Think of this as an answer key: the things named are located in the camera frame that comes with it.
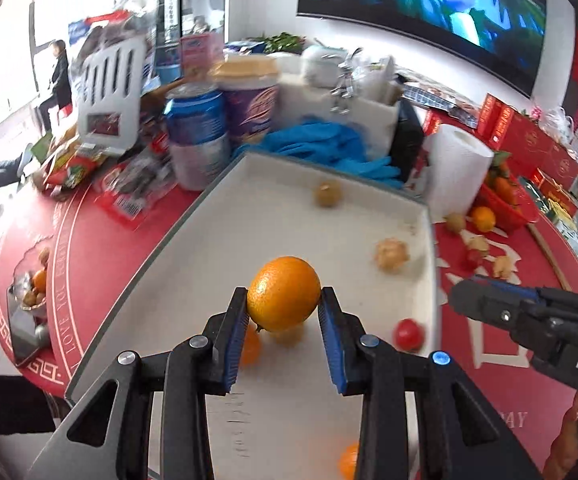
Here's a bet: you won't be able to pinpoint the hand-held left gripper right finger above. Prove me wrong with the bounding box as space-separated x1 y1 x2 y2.
317 286 540 480

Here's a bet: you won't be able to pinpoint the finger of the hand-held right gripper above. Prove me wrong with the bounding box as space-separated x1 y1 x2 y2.
449 280 534 333
471 275 578 318

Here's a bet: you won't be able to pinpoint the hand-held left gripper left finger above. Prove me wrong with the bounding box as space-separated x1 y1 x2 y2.
26 286 250 480

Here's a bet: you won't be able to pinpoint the small mandarin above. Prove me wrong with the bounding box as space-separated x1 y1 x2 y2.
239 325 262 367

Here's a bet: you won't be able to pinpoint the large orange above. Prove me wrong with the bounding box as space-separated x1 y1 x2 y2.
338 441 361 480
246 256 322 333

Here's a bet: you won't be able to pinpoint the red cherry tomato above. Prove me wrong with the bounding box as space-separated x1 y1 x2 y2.
393 317 426 352

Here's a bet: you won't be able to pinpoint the lumpy brown fruit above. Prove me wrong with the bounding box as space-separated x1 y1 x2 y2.
374 237 411 275

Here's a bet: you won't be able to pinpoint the grey tray with white inside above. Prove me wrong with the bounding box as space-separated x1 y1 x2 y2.
64 149 444 480

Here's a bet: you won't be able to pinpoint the round brown fruit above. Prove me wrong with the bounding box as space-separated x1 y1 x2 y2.
314 180 344 209

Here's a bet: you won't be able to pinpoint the green gift box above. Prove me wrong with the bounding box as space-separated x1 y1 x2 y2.
519 177 578 251

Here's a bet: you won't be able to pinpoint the red plastic basket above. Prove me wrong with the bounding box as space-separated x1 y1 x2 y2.
479 180 540 233

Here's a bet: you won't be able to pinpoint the medium orange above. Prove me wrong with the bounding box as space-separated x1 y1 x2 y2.
470 206 498 233

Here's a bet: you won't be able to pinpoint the red gift box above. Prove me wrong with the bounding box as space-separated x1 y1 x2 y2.
491 110 578 181
529 167 578 216
476 92 517 148

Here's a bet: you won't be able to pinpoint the leafy tangerine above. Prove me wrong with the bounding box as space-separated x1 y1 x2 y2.
491 175 520 206

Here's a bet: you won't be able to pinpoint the white paper towel roll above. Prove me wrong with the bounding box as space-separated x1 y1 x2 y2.
421 122 494 223

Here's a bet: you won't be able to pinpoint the red printed mat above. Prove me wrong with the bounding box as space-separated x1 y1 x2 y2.
0 180 578 480

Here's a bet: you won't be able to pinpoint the clear plastic bag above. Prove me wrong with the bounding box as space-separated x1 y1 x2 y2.
539 106 578 146

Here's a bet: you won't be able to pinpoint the black box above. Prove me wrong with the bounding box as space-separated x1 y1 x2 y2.
391 97 426 183

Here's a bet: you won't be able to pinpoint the blue gloves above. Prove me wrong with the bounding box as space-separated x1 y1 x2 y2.
231 117 404 188

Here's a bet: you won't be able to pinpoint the blue drink can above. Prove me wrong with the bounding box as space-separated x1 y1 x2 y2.
163 84 231 192

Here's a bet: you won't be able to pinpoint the checkered packet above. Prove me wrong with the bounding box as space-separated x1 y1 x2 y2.
401 77 482 126

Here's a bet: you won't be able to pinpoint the white box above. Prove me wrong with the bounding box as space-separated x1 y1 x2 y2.
271 72 401 158

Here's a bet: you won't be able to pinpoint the purple drink cup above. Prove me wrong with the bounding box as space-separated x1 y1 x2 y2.
209 55 281 148

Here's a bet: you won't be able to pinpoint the red green snack packet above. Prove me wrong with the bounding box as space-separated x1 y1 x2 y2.
44 142 110 191

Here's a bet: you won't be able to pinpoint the dark cloth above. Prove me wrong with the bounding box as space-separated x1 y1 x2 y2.
0 374 57 443

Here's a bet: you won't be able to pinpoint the chrome tap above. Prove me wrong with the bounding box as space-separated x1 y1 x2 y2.
330 47 365 113

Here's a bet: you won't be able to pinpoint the white slotted plastic basket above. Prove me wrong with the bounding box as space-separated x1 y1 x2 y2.
76 37 147 156

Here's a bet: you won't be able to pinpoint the white teapot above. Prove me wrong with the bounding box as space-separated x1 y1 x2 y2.
300 45 350 88

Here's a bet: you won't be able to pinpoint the pink carton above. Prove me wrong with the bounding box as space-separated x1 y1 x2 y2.
179 32 226 78

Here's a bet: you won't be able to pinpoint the green vegetables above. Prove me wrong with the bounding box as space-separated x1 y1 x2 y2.
249 32 306 55

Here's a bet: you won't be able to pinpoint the wall television screen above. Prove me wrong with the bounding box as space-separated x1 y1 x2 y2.
296 0 548 100

